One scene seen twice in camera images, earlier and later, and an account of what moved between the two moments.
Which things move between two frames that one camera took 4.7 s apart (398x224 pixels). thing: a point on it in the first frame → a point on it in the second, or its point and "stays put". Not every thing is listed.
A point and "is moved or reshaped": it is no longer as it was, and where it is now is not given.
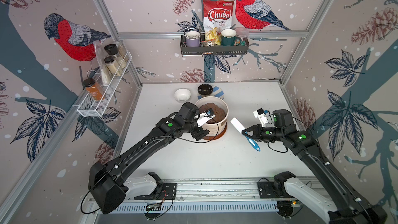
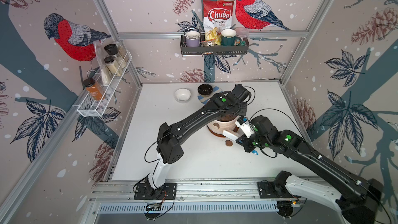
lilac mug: x=193 y=39 stays put
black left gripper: x=200 y=133 → x=242 y=110
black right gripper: x=256 y=130 → x=243 y=142
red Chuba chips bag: x=217 y=14 stays put
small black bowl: x=204 y=89 stays put
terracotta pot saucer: x=220 y=135 → x=235 y=129
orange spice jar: x=94 y=88 stays put
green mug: x=228 y=38 stays put
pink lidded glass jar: x=242 y=32 stays put
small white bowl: x=182 y=95 stays put
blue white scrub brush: x=236 y=124 is moved or reshaped
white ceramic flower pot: x=217 y=126 is moved or reshaped
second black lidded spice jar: x=112 y=66 stays put
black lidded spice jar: x=112 y=49 stays put
